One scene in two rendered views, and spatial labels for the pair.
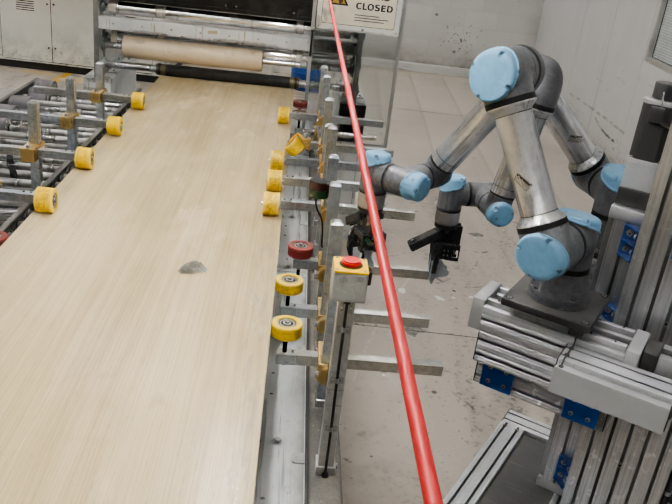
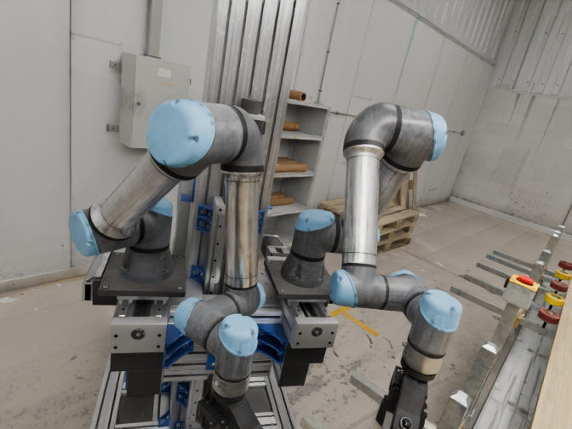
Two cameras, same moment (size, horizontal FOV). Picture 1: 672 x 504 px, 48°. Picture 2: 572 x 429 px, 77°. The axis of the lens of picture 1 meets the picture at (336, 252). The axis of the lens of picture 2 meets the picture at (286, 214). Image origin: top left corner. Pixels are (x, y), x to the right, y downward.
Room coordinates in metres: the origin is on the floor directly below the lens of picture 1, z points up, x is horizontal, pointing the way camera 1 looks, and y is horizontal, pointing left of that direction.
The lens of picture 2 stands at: (2.63, 0.10, 1.61)
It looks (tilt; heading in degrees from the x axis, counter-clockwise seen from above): 19 degrees down; 222
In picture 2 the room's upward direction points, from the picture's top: 11 degrees clockwise
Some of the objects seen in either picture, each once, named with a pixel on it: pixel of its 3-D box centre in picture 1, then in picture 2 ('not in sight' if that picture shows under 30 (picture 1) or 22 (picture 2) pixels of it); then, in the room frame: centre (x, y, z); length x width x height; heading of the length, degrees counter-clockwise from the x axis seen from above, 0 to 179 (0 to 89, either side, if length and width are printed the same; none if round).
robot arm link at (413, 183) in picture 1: (409, 182); (403, 294); (1.90, -0.17, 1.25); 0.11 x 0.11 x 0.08; 54
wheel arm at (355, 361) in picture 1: (359, 362); (415, 422); (1.70, -0.10, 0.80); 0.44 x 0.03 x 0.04; 94
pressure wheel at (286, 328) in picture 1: (285, 340); not in sight; (1.69, 0.10, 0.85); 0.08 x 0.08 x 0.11
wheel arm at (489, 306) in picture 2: not in sight; (495, 309); (0.70, -0.17, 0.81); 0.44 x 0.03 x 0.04; 94
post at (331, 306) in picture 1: (330, 344); (459, 416); (1.65, -0.01, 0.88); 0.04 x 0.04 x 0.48; 4
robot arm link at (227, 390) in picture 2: (447, 216); (230, 378); (2.22, -0.33, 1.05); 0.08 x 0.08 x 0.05
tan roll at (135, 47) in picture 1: (229, 57); not in sight; (4.46, 0.75, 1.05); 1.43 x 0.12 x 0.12; 94
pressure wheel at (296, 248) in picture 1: (299, 260); not in sight; (2.19, 0.11, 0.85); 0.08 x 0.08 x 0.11
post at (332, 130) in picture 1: (326, 189); not in sight; (2.65, 0.06, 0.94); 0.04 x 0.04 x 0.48; 4
